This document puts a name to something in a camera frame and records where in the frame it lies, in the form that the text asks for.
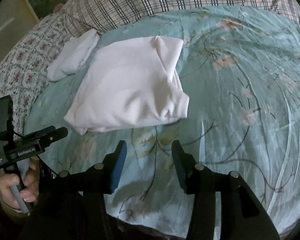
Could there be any teal floral bed sheet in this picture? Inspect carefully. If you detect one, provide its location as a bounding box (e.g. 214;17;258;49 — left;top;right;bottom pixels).
24;4;300;238

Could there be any person's left hand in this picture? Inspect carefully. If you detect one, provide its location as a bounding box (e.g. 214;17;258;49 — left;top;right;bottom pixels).
0;159;40;209

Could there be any pink floral pillow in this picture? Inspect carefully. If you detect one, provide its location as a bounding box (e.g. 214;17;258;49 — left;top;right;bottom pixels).
0;13;70;134

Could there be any cream white zip hoodie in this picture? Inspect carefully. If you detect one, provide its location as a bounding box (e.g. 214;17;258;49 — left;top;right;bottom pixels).
64;36;190;135

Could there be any folded white garment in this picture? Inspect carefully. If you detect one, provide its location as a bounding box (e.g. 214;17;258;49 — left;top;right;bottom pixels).
47;29;100;82

